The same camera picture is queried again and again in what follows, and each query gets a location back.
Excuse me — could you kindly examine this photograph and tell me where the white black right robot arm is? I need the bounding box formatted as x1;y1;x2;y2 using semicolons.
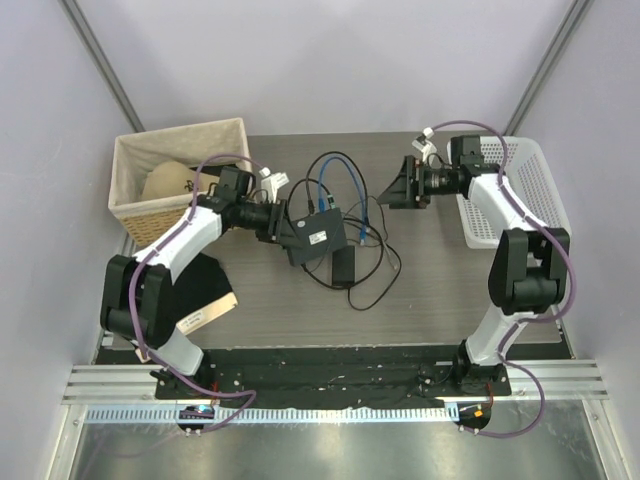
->
378;133;570;395

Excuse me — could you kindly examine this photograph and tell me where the white plastic perforated basket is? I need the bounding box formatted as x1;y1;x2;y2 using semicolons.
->
452;135;573;249

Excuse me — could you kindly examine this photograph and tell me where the black power adapter brick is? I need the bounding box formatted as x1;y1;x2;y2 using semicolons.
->
331;245;356;288

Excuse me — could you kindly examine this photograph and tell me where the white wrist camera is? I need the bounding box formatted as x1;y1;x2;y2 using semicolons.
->
412;127;437;163
259;167;289;202

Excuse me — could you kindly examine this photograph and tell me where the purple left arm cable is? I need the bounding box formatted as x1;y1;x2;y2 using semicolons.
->
128;153;271;434

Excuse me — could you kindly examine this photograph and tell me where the wicker basket with liner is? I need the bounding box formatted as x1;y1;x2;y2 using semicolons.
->
108;118;253;247

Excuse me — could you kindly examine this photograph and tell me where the black cloth on board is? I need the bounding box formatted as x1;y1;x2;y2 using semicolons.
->
173;254;235;324

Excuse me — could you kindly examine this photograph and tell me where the blue ethernet cable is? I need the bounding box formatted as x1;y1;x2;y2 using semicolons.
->
317;155;371;245

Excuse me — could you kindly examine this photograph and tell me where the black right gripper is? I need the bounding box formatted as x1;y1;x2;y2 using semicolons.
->
376;156;458;211

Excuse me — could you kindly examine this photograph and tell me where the aluminium rail frame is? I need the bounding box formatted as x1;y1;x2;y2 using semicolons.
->
62;360;608;432

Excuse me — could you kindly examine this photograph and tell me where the black network switch box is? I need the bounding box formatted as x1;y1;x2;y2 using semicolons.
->
287;208;348;267

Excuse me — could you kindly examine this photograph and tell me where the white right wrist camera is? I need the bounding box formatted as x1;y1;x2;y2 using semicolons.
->
412;127;437;163

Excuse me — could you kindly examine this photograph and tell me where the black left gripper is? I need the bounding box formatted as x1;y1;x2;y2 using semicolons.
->
236;197;302;248

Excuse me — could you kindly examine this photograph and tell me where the beige cap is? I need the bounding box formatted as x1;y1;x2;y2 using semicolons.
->
140;161;219;201

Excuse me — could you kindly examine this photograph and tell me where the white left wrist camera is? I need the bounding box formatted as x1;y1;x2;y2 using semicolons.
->
259;167;289;202

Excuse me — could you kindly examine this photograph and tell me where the wooden board with label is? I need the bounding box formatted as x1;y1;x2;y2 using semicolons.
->
176;292;238;335

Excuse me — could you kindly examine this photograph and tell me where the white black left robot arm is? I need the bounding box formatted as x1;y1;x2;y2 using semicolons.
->
100;166;301;399

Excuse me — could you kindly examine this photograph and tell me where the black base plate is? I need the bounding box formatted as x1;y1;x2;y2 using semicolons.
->
94;344;574;401

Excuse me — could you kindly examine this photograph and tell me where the thin black power cord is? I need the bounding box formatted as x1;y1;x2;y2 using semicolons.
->
287;177;401;312

